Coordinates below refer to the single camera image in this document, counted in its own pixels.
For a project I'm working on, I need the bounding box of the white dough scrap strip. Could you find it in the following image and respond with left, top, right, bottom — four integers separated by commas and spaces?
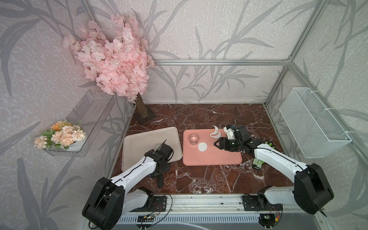
210, 126, 221, 139

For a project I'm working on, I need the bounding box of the white dough piece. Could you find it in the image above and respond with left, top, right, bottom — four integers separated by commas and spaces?
197, 142, 208, 152

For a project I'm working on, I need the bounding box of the metal ring cutter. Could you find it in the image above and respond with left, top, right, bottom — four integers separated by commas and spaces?
189, 133, 199, 145

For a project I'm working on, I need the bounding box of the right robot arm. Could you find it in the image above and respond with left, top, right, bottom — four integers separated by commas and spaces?
214, 125, 334, 214

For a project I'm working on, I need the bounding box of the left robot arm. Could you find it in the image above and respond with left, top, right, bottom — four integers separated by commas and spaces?
82, 142, 174, 230

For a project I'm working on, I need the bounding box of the pink rectangular tray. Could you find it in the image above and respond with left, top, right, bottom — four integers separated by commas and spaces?
183, 128, 242, 166

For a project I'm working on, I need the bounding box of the beige rectangular tray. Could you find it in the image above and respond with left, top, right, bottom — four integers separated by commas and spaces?
121, 126, 183, 172

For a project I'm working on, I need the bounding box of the peach flower bouquet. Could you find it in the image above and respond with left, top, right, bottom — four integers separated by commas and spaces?
34, 120, 86, 150

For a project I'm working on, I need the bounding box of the pink cherry blossom tree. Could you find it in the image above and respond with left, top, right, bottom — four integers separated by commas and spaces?
63, 13, 155, 124

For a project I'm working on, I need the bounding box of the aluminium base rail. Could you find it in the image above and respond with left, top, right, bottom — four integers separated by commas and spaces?
121, 190, 303, 215

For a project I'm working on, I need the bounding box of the white wire mesh basket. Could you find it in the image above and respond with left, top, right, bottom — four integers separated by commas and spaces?
279, 87, 352, 159

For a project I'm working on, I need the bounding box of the clear acrylic wall shelf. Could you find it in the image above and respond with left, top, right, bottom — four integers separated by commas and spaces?
45, 91, 117, 158

